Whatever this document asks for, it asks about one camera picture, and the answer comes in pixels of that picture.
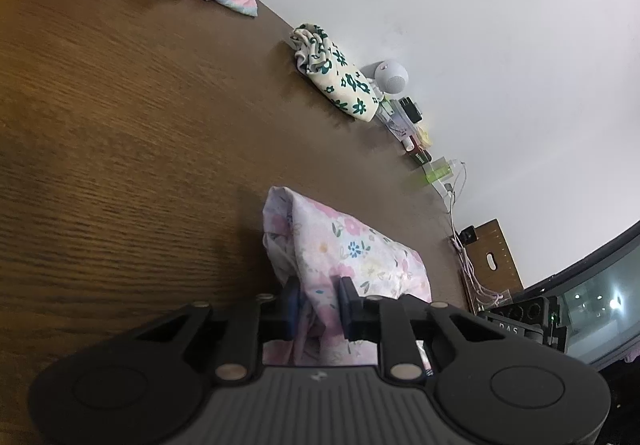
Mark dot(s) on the dark monitor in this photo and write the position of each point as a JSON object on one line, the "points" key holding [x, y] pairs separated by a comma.
{"points": [[595, 295]]}

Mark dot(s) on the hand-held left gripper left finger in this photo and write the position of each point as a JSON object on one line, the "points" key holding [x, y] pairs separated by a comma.
{"points": [[291, 307]]}

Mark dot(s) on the pink floral dress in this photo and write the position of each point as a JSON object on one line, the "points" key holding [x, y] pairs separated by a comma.
{"points": [[345, 255]]}

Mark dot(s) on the grey tin box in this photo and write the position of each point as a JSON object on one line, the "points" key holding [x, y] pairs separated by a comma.
{"points": [[397, 117]]}

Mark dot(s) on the folded cream floral cloth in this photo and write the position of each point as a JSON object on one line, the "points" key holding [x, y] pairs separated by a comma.
{"points": [[335, 75]]}

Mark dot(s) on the black phone holder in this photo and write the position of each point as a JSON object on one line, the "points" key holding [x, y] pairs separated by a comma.
{"points": [[468, 235]]}

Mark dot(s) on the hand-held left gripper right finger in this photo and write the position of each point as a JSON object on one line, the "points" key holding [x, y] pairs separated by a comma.
{"points": [[345, 310]]}

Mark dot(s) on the red and black small boxes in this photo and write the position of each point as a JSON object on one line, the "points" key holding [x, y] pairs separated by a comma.
{"points": [[419, 157]]}

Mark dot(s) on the green liquid bottle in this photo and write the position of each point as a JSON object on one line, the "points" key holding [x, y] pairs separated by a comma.
{"points": [[439, 170]]}

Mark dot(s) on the black charger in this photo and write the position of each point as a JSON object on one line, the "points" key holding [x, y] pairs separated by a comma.
{"points": [[411, 109]]}

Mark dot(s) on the white robot speaker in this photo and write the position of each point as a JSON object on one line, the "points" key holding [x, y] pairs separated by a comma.
{"points": [[390, 75]]}

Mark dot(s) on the white power strip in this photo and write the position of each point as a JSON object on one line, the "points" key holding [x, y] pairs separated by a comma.
{"points": [[445, 190]]}

